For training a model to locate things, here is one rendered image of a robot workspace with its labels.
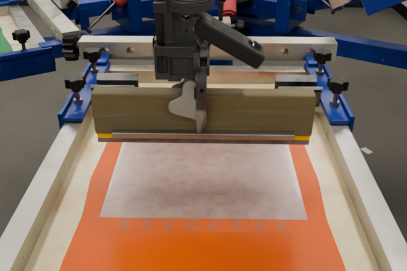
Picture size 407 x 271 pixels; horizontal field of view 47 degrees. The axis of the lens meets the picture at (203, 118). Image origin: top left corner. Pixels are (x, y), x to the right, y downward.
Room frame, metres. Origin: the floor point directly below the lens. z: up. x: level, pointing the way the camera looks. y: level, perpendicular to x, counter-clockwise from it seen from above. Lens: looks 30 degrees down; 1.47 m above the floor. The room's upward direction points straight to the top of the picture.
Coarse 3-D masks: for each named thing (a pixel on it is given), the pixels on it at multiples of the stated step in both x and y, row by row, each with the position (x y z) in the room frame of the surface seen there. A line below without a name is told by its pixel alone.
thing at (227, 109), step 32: (96, 96) 0.65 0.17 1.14; (128, 96) 0.65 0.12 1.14; (160, 96) 0.65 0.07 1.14; (224, 96) 0.65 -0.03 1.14; (256, 96) 0.65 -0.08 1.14; (288, 96) 0.65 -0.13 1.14; (96, 128) 0.65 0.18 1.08; (128, 128) 0.65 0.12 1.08; (160, 128) 0.65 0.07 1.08; (192, 128) 0.65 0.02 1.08; (224, 128) 0.65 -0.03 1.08; (256, 128) 0.65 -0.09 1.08; (288, 128) 0.65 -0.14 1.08
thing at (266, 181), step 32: (224, 160) 0.74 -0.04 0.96; (256, 160) 0.74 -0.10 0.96; (288, 160) 0.74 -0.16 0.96; (224, 192) 0.64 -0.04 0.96; (256, 192) 0.64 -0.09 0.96; (288, 192) 0.64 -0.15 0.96; (320, 192) 0.64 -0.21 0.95; (320, 224) 0.56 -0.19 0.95; (224, 256) 0.49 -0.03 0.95; (256, 256) 0.49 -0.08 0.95; (288, 256) 0.49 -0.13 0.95; (320, 256) 0.49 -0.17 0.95
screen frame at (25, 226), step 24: (120, 72) 1.09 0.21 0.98; (144, 72) 1.09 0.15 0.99; (216, 72) 1.08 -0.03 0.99; (240, 72) 1.08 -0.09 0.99; (264, 72) 1.08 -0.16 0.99; (288, 72) 1.08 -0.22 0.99; (72, 144) 0.75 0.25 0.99; (336, 144) 0.75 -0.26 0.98; (48, 168) 0.66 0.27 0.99; (360, 168) 0.66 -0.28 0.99; (48, 192) 0.60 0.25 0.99; (360, 192) 0.60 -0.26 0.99; (24, 216) 0.54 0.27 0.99; (360, 216) 0.57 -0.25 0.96; (384, 216) 0.54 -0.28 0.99; (0, 240) 0.49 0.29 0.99; (24, 240) 0.49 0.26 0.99; (384, 240) 0.49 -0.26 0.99; (0, 264) 0.44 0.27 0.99; (24, 264) 0.47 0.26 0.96; (384, 264) 0.46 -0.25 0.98
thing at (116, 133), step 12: (120, 132) 0.64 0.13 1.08; (132, 132) 0.64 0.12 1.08; (144, 132) 0.64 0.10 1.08; (156, 132) 0.64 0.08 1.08; (168, 132) 0.64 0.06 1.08; (180, 132) 0.64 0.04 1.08; (192, 132) 0.64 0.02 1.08; (204, 132) 0.64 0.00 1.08; (216, 132) 0.64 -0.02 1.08; (228, 132) 0.64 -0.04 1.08; (240, 132) 0.64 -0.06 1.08; (252, 132) 0.64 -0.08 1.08; (264, 132) 0.64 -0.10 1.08; (276, 132) 0.64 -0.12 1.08; (288, 132) 0.64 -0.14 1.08
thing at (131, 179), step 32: (128, 160) 0.74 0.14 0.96; (160, 160) 0.74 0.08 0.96; (192, 160) 0.74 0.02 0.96; (96, 192) 0.64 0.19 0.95; (128, 192) 0.64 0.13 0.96; (160, 192) 0.64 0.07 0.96; (192, 192) 0.64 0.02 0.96; (96, 224) 0.56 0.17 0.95; (64, 256) 0.49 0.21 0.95; (96, 256) 0.49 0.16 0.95; (128, 256) 0.49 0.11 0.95; (160, 256) 0.49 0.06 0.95; (192, 256) 0.49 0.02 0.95
